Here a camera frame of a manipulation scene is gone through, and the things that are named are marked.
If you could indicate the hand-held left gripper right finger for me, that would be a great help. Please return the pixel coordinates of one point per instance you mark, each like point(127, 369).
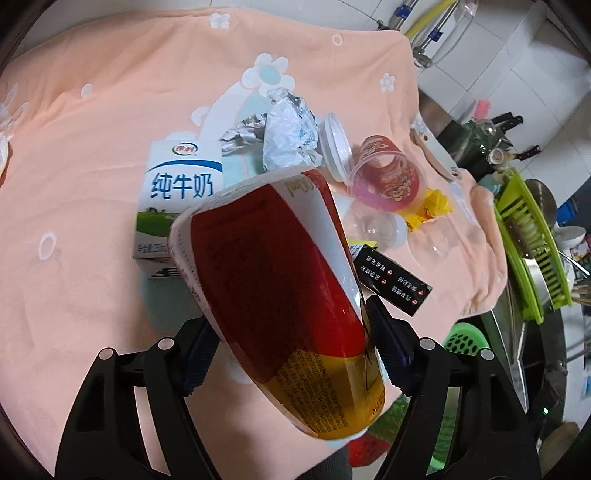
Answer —
point(388, 344)

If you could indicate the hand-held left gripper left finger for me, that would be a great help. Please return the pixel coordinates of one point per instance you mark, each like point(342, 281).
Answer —
point(199, 357)

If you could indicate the green plastic basket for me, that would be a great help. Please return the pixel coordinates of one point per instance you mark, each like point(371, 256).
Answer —
point(461, 339)

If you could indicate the red and yellow drink can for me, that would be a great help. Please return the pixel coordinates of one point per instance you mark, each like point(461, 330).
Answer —
point(277, 277)

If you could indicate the red printed plastic cup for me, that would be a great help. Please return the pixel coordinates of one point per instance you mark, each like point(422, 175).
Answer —
point(392, 180)

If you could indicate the black cardboard box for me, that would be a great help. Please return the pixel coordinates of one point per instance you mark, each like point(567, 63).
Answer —
point(392, 281)

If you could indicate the red plastic wrapper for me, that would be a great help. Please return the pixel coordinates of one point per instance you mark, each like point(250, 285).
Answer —
point(364, 452)

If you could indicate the clear plastic cup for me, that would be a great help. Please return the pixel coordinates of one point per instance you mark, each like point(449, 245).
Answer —
point(436, 242)
point(375, 227)

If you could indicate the stainless steel sink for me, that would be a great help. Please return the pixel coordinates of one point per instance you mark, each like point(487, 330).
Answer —
point(512, 350)

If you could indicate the crumpled yellow wrapper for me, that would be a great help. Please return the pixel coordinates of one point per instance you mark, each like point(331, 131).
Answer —
point(431, 205)

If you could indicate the steel cleaver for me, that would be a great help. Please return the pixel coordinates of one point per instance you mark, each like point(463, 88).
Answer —
point(531, 272)

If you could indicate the peach flower-print blanket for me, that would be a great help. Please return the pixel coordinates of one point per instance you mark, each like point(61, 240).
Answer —
point(92, 230)

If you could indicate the white and blue milk carton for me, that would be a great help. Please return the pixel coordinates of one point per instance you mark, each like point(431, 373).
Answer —
point(180, 184)

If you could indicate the green plastic dish rack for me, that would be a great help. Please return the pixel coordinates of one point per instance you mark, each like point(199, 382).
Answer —
point(521, 207)

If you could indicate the white dish with flower print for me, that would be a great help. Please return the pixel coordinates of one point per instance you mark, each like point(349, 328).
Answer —
point(434, 147)

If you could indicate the white plastic cup lid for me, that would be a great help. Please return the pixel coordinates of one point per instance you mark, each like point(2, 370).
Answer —
point(334, 147)

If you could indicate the white bowl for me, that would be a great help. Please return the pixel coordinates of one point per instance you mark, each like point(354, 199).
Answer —
point(572, 237)

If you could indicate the crumpled silver foil wrapper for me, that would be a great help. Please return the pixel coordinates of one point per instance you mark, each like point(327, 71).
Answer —
point(242, 136)

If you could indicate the crumpled white plastic wrapper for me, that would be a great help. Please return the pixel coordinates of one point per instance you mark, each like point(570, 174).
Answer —
point(286, 134)

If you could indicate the pink brush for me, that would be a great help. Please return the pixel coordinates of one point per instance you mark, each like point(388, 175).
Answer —
point(483, 108)

